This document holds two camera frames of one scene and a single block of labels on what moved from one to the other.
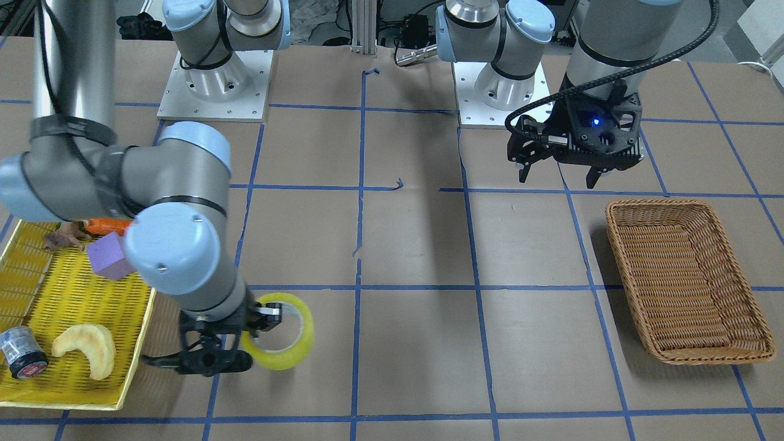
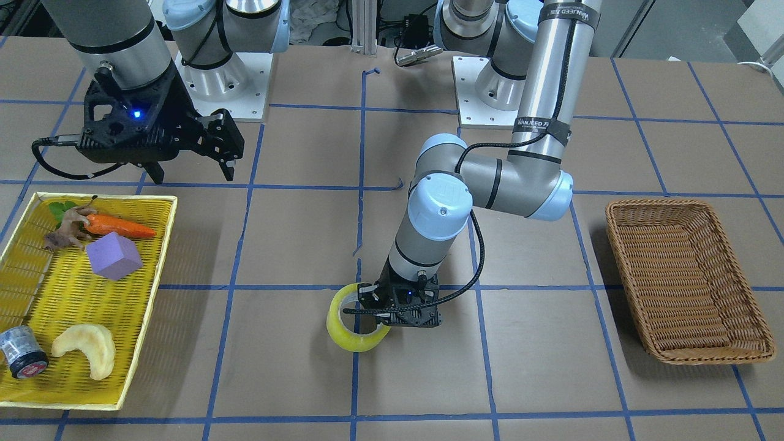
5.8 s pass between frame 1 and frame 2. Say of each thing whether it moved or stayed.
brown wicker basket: stayed
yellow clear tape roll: moved
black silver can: stayed
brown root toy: stayed
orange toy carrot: stayed
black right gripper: moved
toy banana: stayed
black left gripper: moved
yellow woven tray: stayed
